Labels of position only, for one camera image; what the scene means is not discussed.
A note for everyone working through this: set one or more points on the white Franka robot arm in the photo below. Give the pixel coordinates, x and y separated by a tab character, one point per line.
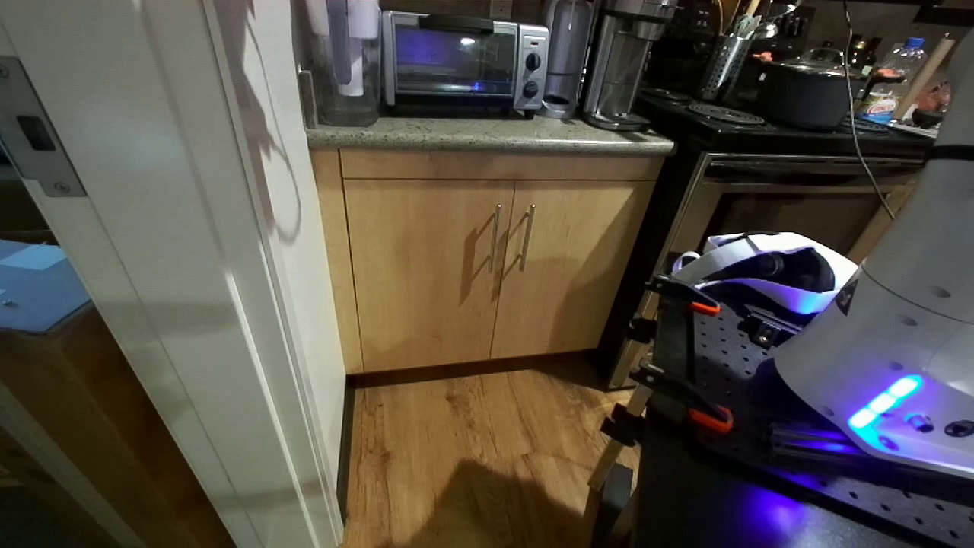
901	336

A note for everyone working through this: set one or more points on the light wood cabinet door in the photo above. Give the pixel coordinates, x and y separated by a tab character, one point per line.
580	275
405	285

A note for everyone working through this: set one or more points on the light wood kitchen cabinet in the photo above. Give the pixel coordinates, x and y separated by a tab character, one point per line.
427	161

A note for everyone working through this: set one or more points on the grey speckled stone countertop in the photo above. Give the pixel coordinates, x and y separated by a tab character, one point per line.
477	135

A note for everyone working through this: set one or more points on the black clamp with orange tip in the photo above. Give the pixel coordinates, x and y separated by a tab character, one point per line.
675	305
680	400

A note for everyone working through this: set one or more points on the silver toaster oven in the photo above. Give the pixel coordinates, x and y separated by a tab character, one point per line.
458	61

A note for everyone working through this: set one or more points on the silver tall kitchen appliance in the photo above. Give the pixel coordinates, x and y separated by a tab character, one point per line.
568	49

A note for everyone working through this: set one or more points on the black and silver coffee machine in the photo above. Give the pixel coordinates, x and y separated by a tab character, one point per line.
626	61

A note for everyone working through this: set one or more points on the clear water filter pitcher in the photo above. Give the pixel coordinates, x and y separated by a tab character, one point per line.
346	61

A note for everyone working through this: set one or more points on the white rounded plastic shell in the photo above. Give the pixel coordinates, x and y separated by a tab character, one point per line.
750	254

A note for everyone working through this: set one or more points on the black kitchen stove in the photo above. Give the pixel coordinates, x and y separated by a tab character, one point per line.
772	187

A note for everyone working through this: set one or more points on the metal utensil holder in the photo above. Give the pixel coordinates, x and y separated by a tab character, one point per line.
724	65

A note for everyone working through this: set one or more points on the white refrigerator door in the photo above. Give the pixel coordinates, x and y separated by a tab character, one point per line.
153	254

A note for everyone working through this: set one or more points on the black cooking pot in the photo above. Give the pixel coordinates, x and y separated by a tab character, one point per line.
807	94

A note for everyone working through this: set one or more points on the clear plastic bottle blue cap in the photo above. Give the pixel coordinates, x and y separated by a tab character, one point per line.
893	85

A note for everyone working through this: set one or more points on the blue flat sheet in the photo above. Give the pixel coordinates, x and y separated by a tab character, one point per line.
35	285

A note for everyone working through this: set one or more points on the metal door strike plate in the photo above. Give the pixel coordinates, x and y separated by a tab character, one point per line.
40	132

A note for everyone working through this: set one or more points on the wooden stick utensil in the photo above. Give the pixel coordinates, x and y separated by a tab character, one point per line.
925	76

